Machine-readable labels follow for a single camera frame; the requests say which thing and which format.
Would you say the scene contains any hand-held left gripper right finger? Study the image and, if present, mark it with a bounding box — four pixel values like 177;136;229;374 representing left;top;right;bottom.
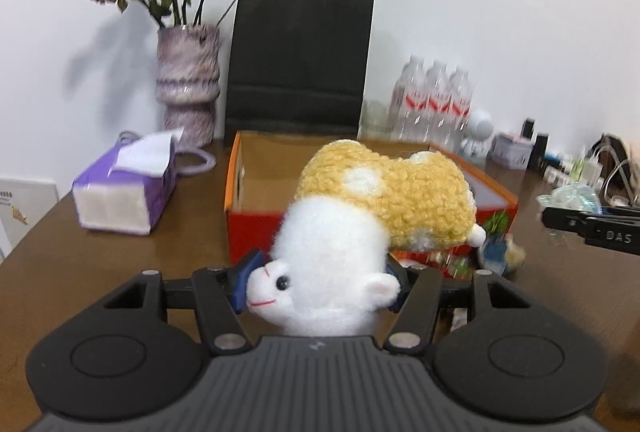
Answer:
382;260;533;355

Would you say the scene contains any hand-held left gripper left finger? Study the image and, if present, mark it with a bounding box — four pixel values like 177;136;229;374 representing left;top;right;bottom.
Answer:
102;249;268;355

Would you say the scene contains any clear crinkled plastic item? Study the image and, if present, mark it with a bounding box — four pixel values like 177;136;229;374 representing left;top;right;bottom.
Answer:
537;184;603;215

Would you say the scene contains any red cardboard box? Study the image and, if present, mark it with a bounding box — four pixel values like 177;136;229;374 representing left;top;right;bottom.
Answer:
225;130;519;280

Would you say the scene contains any white and yellow plush toy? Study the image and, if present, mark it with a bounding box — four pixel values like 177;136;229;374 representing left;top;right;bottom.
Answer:
247;139;487;338

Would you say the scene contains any small blue yellow toy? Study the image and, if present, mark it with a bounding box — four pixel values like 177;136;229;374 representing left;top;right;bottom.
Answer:
477;234;527;274

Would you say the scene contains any black rectangular case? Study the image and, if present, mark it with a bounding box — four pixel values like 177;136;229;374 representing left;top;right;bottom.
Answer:
530;132;551;173

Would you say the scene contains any small white pink box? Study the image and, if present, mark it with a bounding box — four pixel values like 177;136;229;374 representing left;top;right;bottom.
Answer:
490;132;534;170

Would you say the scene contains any purple tissue pack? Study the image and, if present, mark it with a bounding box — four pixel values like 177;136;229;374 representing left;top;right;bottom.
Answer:
71;128;186;237

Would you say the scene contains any white robot figurine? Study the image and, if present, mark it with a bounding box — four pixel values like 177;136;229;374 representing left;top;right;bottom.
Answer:
460;109;496;158

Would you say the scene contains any clear glass cup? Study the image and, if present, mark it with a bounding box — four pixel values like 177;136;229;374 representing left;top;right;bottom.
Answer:
360;99;392;140

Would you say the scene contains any clear water bottle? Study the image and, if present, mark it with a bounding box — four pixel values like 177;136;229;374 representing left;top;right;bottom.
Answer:
447;67;474;152
390;56;426;140
422;60;452;143

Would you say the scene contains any purple ceramic vase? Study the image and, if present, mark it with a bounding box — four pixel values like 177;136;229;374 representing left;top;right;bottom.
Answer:
156;24;221;148

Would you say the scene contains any black paper bag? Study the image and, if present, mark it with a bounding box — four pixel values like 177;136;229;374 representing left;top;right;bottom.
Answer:
225;0;376;138

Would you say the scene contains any white board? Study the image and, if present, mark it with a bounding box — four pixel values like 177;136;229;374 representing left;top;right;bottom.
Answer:
0;177;59;263

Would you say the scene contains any white cable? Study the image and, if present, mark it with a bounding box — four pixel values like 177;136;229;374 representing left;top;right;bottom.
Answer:
600;137;640;208

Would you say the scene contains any purple cord loop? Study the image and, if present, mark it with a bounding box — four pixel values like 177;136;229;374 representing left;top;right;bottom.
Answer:
175;147;217;177

